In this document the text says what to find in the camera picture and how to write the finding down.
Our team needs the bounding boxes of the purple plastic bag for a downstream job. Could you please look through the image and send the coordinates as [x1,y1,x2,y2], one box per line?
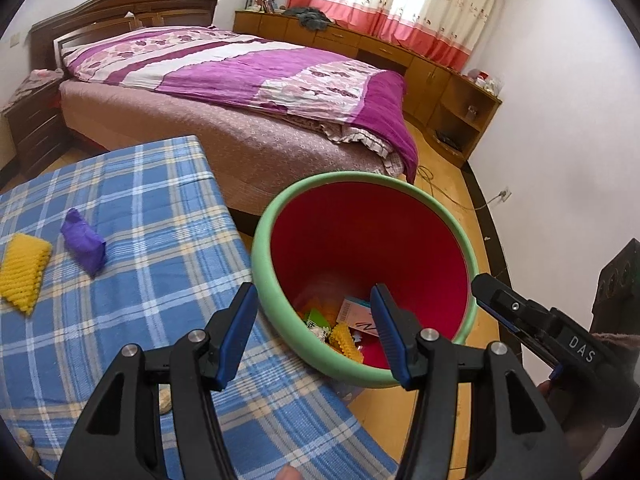
[60,207,107,277]

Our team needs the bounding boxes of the grey clothes pile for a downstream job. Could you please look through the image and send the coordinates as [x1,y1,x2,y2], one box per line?
[285,6,333,31]

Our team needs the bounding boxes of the red white container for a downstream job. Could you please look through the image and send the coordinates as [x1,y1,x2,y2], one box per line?
[467,69,503,96]

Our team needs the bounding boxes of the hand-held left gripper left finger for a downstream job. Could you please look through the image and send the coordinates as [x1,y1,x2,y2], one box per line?
[52,282,258,480]

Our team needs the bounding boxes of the long wooden cabinet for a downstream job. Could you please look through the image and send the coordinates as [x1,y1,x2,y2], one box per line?
[234,9,502,168]

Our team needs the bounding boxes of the patterned cloth on nightstand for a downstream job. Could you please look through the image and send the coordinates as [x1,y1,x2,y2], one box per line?
[5,69,65,111]

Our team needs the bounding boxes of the green snack packet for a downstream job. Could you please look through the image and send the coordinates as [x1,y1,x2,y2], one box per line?
[305,308,333,333]

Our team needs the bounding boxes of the dark wooden headboard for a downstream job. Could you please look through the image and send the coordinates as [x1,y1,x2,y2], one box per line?
[30,0,221,68]

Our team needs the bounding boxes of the cream and pink curtains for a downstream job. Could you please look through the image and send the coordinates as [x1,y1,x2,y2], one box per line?
[286,0,501,73]

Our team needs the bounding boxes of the small yellow-orange foam net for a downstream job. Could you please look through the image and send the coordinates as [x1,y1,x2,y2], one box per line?
[327,323,365,365]

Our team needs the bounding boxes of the pink covered mattress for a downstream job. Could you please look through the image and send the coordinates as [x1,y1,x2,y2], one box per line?
[59,80,416,211]

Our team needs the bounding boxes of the white power cable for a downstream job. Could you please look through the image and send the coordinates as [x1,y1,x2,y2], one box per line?
[415,165,506,211]

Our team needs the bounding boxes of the red bucket with green rim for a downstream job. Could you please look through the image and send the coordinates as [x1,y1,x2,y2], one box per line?
[251,171,478,390]

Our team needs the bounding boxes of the white box with barcode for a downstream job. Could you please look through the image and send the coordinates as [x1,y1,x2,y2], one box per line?
[336,298,375,332]

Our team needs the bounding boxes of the person's right forearm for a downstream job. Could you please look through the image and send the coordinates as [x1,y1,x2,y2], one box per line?
[595,331,640,366]

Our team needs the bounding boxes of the large yellow foam net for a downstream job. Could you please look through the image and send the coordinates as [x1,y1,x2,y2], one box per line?
[0,232,53,317]

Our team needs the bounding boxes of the person's right hand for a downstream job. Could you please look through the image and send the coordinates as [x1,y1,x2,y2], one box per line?
[537,360,631,431]

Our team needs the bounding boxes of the bed with purple cover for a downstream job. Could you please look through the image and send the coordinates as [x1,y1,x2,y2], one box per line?
[60,26,420,183]

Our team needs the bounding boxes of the white printed wrapper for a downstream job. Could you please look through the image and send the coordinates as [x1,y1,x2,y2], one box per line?
[357,317,382,347]

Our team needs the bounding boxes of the dark wooden nightstand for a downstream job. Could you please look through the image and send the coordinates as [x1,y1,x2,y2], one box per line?
[2,77,68,173]

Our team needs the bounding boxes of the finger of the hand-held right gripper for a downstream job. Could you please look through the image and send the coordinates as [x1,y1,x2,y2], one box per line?
[471,273,558,346]
[520,337,566,380]

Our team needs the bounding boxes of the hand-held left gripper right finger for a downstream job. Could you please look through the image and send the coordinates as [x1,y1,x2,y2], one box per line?
[369,283,586,480]

